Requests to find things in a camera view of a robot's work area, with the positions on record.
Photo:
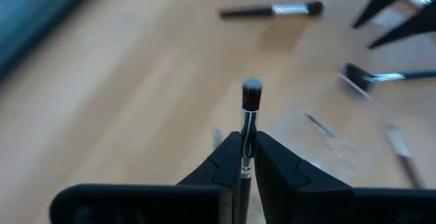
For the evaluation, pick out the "thin black makeup brush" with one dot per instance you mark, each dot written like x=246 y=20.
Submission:
x=320 y=125
x=252 y=96
x=405 y=156

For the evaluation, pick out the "black fan makeup brush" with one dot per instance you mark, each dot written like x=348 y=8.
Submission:
x=385 y=77

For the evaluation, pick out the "clear plastic brush organizer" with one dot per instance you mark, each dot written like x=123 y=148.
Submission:
x=357 y=142

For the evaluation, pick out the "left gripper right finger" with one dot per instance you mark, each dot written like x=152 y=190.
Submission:
x=306 y=200

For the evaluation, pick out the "black powder makeup brush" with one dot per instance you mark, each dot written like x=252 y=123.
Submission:
x=289 y=9

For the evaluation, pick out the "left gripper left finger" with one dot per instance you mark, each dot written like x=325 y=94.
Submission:
x=204 y=200

